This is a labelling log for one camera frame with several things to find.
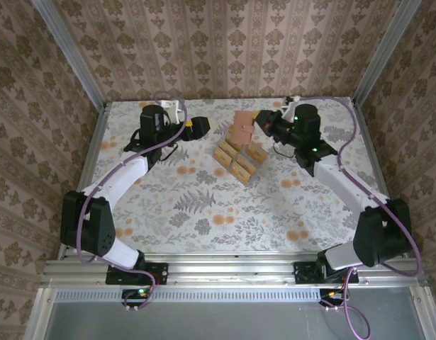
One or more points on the pink leather card holder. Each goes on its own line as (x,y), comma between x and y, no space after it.
(243,122)

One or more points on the group of wooden blocks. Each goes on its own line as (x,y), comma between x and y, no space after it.
(235,157)

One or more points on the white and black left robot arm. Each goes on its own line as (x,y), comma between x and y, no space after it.
(115,177)

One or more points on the floral patterned table cover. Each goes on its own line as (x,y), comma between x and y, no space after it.
(221,219)

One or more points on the left controller board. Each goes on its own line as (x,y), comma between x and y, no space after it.
(139,293)

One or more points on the controller board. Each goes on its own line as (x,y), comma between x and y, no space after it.
(331,294)
(139,293)

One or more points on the right controller board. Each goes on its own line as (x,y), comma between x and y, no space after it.
(331,294)

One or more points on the grey metal lower panel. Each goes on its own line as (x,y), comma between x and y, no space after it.
(221,322)

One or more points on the aluminium table side rail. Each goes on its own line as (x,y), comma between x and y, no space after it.
(91,148)
(380,177)

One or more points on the aluminium corner post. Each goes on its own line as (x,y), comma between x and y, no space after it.
(77,60)
(383,53)

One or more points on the aluminium front rail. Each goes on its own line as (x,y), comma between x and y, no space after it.
(232,269)

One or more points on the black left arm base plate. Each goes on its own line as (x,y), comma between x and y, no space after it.
(157,272)

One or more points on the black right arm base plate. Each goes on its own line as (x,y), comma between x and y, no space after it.
(302,272)

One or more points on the aluminium lower side rail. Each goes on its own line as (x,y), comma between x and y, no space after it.
(40,315)
(425,311)

